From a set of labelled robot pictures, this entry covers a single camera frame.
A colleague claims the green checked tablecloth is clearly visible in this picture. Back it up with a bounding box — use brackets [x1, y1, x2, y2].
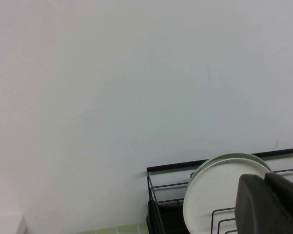
[75, 223, 149, 234]

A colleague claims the pale green plate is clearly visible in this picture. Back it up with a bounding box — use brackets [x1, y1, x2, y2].
[188, 153, 273, 186]

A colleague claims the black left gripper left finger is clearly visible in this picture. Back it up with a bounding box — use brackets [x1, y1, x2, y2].
[235, 174, 292, 234]

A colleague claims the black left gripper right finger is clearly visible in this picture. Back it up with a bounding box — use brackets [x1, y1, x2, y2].
[265, 172, 293, 234]

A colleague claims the black wire dish rack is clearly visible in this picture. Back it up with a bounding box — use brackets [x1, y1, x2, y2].
[146, 147, 293, 234]

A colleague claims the white plate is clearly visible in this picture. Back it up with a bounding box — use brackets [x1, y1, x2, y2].
[183, 157, 272, 234]

